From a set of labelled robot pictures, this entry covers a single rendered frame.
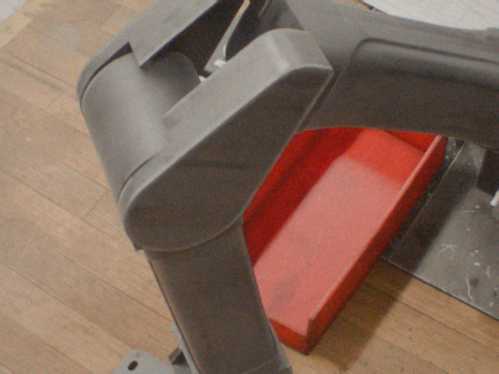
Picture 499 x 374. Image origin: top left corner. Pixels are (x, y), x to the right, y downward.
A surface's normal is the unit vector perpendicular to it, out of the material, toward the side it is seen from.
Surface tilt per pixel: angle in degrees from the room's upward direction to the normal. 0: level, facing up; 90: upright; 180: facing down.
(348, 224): 0
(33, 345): 0
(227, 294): 89
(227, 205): 90
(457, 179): 0
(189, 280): 93
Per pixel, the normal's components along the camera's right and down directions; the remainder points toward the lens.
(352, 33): 0.44, -0.67
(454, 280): 0.02, -0.62
